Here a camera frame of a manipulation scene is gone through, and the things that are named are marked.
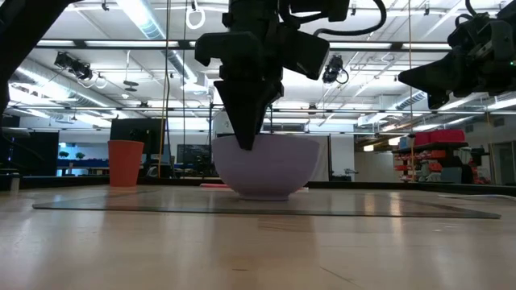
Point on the orange plastic cup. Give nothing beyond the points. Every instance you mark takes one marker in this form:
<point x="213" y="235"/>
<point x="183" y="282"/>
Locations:
<point x="125" y="163"/>

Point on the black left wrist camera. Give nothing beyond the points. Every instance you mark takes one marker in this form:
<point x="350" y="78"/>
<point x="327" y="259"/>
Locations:
<point x="318" y="10"/>

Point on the dark wall screen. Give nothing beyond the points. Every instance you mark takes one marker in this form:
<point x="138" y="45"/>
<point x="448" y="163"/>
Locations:
<point x="193" y="154"/>

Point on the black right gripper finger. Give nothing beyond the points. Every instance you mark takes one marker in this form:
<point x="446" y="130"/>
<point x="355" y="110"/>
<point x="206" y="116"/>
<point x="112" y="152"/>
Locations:
<point x="434" y="102"/>
<point x="435" y="74"/>

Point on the black cabinet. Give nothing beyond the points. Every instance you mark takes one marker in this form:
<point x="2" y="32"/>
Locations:
<point x="36" y="153"/>

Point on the black ceiling-mounted device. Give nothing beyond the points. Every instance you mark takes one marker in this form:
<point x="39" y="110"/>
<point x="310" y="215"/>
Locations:
<point x="74" y="65"/>

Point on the clear mat with dark border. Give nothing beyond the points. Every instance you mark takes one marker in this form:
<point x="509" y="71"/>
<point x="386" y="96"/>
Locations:
<point x="161" y="203"/>

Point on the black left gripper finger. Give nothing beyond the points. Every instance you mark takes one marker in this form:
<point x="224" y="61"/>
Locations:
<point x="273" y="90"/>
<point x="244" y="113"/>

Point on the white hanging loop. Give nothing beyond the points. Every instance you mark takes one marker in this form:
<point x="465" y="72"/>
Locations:
<point x="195" y="25"/>

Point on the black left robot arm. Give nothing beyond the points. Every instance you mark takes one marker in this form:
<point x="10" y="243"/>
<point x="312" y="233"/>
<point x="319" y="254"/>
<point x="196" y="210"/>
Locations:
<point x="16" y="24"/>

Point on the black overhead camera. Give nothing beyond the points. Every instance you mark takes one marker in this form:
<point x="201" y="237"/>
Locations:
<point x="332" y="68"/>

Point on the shelf with red bins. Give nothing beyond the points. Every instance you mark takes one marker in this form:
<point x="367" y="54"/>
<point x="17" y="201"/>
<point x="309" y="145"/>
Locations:
<point x="439" y="161"/>

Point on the black monitor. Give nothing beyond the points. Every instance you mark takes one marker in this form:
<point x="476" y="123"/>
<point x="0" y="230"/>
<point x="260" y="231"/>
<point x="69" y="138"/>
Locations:
<point x="133" y="131"/>

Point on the blue plate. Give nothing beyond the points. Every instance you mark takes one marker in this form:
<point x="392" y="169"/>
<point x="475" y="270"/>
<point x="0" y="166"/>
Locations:
<point x="274" y="169"/>

